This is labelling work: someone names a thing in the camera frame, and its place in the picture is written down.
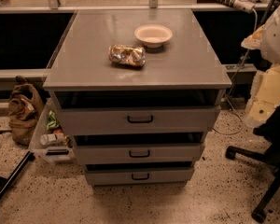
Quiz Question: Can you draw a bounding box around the black office chair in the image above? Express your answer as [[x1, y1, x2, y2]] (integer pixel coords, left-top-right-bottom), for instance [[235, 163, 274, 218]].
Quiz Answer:
[[225, 106, 280, 223]]

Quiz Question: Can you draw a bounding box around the grey top drawer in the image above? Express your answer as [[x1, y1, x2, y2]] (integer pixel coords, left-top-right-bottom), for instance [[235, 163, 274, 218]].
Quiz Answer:
[[57, 105, 220, 136]]

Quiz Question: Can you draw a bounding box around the brown paper bag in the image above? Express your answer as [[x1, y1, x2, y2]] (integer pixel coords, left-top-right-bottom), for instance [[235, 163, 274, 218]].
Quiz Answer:
[[8, 76, 46, 146]]

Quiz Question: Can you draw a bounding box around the black metal stand leg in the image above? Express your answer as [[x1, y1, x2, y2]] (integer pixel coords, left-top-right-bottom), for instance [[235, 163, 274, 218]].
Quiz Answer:
[[0, 151, 35, 200]]

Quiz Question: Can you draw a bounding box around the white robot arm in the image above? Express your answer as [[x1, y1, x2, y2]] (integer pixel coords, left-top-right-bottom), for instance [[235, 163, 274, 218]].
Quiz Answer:
[[241, 5, 280, 128]]

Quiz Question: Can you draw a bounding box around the clear plastic storage bin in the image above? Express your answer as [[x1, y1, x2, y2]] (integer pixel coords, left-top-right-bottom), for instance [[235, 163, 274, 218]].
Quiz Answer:
[[29, 99, 75, 163]]

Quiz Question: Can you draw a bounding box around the grey bottom drawer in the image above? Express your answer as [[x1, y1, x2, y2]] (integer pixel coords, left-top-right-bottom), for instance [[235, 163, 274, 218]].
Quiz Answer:
[[85, 168, 194, 186]]

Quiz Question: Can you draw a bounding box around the grey drawer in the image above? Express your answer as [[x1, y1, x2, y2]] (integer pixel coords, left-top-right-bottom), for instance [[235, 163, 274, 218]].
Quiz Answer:
[[74, 143, 204, 164], [57, 105, 220, 136], [85, 168, 194, 186]]

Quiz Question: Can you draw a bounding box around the grey cable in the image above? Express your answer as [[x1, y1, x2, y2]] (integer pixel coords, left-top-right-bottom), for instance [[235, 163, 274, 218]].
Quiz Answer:
[[212, 8, 259, 136]]

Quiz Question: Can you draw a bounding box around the white packaged item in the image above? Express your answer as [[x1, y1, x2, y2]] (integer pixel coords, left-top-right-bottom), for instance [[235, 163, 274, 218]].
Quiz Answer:
[[39, 133, 65, 147]]

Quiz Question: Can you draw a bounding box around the grey middle drawer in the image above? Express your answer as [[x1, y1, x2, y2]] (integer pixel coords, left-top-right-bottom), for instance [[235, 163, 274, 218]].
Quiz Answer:
[[74, 143, 204, 164]]

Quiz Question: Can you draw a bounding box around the white paper bowl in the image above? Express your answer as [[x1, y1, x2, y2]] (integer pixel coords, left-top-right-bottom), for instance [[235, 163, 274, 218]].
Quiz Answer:
[[134, 24, 173, 48]]

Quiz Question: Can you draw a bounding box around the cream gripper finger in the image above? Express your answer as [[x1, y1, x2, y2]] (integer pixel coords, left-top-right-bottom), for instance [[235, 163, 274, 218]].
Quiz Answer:
[[244, 64, 280, 128]]

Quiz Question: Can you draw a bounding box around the crumpled gold chip bag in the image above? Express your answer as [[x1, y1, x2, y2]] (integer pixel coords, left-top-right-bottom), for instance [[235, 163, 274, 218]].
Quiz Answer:
[[108, 44, 146, 67]]

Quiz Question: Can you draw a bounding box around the grey drawer cabinet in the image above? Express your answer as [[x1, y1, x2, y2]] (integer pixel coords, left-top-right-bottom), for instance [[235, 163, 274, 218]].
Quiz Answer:
[[42, 8, 232, 188]]

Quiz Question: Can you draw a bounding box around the green snack bag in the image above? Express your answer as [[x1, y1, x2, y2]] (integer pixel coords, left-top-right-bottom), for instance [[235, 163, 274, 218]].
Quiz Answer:
[[46, 110, 59, 131]]

